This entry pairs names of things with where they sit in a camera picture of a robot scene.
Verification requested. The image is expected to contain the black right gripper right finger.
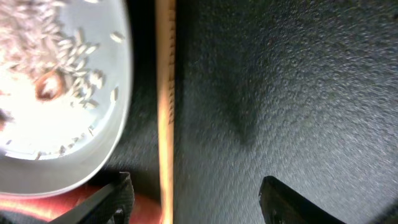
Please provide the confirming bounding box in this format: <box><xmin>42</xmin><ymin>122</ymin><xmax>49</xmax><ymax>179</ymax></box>
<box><xmin>259</xmin><ymin>175</ymin><xmax>343</xmax><ymax>224</ymax></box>

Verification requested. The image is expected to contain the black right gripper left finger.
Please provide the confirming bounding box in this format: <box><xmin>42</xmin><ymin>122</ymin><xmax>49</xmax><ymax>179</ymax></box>
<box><xmin>50</xmin><ymin>172</ymin><xmax>134</xmax><ymax>224</ymax></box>

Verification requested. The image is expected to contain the wooden chopstick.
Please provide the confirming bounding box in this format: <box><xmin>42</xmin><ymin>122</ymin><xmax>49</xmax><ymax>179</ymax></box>
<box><xmin>155</xmin><ymin>0</ymin><xmax>176</xmax><ymax>224</ymax></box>

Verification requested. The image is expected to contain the black round tray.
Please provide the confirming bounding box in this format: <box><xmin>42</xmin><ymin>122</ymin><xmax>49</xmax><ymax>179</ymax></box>
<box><xmin>90</xmin><ymin>0</ymin><xmax>398</xmax><ymax>224</ymax></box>

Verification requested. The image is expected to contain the grey plate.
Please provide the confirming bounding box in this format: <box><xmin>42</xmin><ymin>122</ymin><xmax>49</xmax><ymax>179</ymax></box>
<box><xmin>0</xmin><ymin>0</ymin><xmax>134</xmax><ymax>199</ymax></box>

